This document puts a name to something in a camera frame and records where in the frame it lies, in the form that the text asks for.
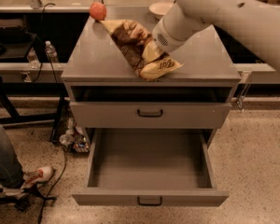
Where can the black side table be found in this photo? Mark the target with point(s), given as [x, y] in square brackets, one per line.
[23, 75]

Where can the orange round fruit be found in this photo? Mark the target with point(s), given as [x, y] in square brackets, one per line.
[98, 11]

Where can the black chair base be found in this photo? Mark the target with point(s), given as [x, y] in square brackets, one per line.
[18, 197]

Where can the white and red sneaker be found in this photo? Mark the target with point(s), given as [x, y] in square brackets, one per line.
[40, 175]

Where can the grey drawer cabinet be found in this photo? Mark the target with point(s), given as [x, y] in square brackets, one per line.
[116, 78]

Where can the clear plastic water bottle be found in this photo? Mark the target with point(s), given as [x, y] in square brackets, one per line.
[51, 52]

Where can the white bowl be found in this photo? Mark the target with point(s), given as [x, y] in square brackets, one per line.
[160, 9]

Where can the closed grey upper drawer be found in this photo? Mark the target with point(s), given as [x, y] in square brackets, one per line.
[150, 115]

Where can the open grey lower drawer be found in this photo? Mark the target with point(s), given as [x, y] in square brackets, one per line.
[150, 167]

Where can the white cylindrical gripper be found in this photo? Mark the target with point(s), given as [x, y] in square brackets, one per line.
[163, 34]

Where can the person's leg in jeans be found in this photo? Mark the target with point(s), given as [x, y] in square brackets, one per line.
[11, 174]

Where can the pile of small floor items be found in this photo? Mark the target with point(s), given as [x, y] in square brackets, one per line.
[73, 138]

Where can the brown chip bag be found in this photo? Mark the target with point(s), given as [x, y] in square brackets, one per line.
[131, 37]

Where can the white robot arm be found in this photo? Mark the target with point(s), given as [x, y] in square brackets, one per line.
[253, 24]

